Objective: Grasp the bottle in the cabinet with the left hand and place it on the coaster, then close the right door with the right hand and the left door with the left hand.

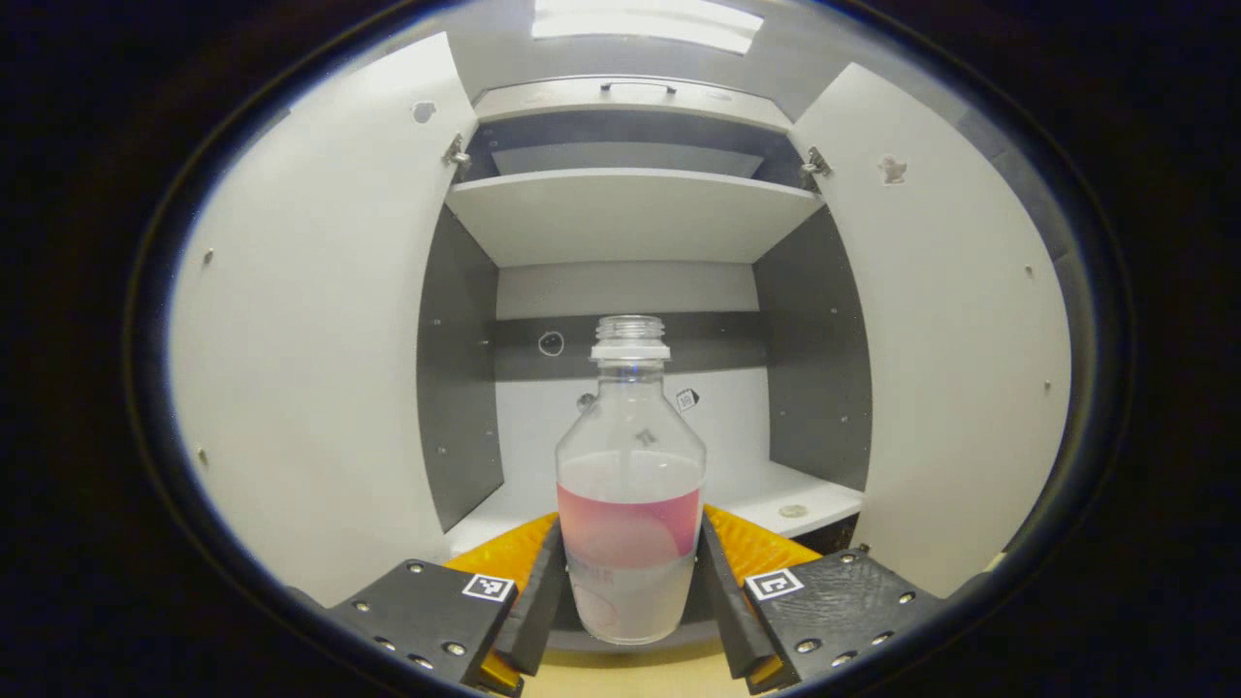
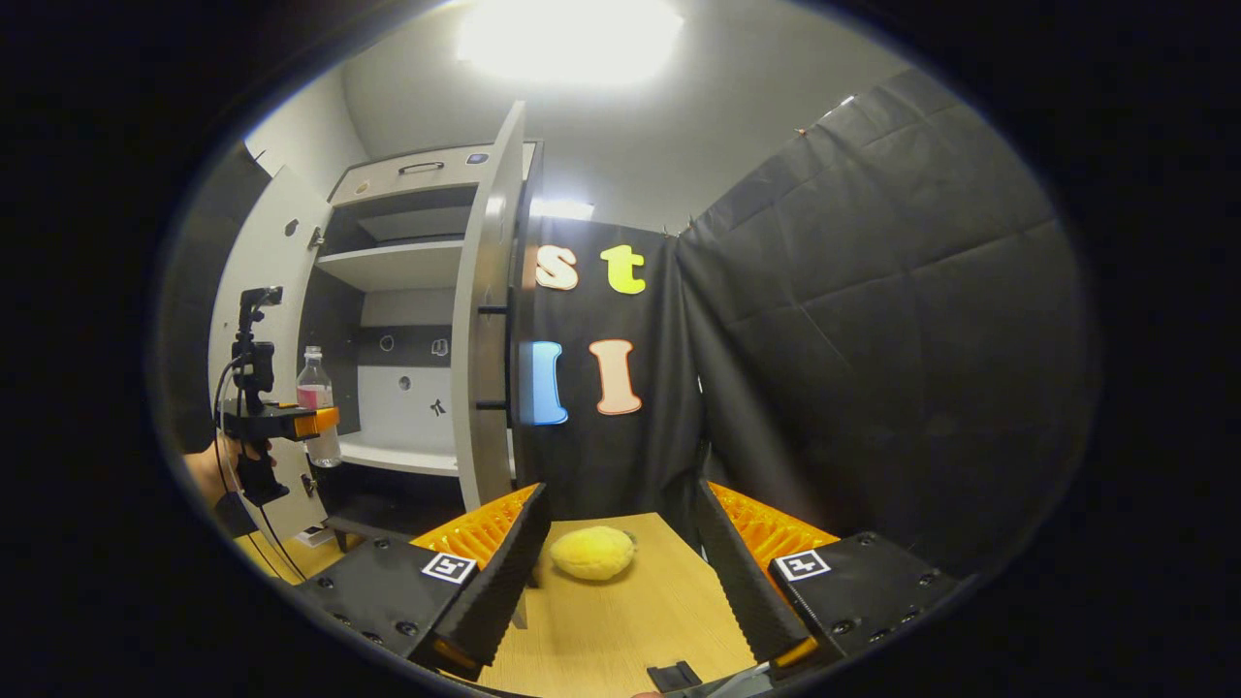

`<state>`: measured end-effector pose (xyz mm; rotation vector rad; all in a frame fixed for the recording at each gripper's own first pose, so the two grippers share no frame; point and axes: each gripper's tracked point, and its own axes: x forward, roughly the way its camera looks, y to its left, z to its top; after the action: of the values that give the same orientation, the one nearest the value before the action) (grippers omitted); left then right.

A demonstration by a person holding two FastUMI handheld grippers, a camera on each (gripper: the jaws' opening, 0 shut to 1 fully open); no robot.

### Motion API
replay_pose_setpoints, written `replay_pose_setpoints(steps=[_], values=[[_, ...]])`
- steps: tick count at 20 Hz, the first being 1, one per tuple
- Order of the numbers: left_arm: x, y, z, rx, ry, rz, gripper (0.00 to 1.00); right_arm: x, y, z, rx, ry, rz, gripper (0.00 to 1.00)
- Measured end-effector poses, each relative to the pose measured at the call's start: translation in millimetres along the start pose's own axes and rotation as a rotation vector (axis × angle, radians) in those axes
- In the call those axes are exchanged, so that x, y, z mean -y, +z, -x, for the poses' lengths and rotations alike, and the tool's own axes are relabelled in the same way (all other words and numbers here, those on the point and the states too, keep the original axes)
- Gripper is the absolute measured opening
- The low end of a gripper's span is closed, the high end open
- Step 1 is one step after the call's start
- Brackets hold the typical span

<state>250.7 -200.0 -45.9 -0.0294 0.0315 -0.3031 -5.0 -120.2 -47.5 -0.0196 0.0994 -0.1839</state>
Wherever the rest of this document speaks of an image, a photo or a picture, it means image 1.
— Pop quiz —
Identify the large ceiling light panel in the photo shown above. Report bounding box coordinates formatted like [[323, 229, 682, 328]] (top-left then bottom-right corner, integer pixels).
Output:
[[531, 0, 765, 55]]

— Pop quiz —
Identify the grey cabinet body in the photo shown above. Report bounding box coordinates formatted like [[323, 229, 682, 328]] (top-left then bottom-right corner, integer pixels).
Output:
[[417, 76, 874, 650]]

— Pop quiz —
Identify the clear plastic bottle pink label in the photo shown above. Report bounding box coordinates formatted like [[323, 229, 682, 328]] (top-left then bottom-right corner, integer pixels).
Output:
[[555, 315, 708, 647]]

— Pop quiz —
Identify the grey cabinet door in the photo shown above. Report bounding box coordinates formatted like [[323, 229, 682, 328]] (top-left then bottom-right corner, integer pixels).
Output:
[[787, 63, 1072, 599], [167, 31, 479, 607]]

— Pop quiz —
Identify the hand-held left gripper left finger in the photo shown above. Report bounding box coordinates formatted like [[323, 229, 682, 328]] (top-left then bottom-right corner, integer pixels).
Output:
[[325, 512, 568, 697]]

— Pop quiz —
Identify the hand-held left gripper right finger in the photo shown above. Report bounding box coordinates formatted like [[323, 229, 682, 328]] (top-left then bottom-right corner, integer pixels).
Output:
[[696, 504, 943, 695]]

